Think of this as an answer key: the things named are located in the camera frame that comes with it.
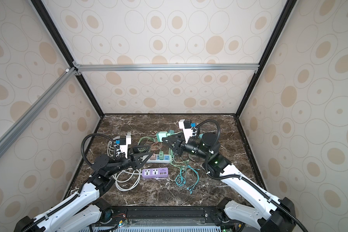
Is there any green charger plug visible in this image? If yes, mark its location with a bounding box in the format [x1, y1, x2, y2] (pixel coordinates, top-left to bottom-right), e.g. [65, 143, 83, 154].
[156, 131, 168, 142]
[158, 151, 165, 160]

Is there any pink charger plug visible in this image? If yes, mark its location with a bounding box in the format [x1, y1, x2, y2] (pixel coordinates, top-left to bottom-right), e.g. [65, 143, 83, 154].
[150, 154, 157, 160]

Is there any white blue power strip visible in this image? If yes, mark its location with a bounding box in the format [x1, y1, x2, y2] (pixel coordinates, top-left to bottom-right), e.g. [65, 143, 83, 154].
[147, 154, 172, 163]

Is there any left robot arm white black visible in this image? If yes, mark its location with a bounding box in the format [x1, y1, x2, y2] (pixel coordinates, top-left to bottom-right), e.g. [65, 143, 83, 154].
[14, 133, 153, 232]

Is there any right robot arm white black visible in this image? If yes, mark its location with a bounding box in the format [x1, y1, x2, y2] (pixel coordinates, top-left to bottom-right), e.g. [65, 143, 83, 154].
[158, 119, 307, 232]

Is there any purple power strip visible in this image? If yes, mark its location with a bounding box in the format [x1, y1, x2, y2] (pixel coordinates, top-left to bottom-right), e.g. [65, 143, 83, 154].
[142, 167, 169, 179]

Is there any white power cord coil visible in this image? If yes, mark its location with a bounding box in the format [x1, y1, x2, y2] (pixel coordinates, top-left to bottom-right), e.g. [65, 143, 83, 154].
[107, 136, 142, 192]

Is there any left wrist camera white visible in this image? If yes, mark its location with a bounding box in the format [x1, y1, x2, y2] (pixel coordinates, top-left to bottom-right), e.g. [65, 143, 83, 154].
[114, 132, 131, 160]

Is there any green teal cable bundle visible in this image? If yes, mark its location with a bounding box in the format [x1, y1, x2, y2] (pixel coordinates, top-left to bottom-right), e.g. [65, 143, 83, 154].
[137, 134, 202, 195]

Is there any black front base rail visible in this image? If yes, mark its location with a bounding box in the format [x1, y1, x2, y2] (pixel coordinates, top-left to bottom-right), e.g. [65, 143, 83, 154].
[46, 205, 291, 232]

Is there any silver aluminium rail back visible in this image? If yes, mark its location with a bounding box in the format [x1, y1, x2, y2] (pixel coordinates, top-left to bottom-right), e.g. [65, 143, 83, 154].
[76, 63, 259, 72]

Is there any silver aluminium rail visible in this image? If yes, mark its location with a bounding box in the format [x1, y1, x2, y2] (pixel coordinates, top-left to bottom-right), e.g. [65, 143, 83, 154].
[0, 67, 76, 158]
[76, 63, 259, 72]

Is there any silver aluminium rail left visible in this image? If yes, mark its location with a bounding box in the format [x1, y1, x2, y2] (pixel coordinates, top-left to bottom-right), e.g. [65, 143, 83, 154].
[0, 67, 76, 158]

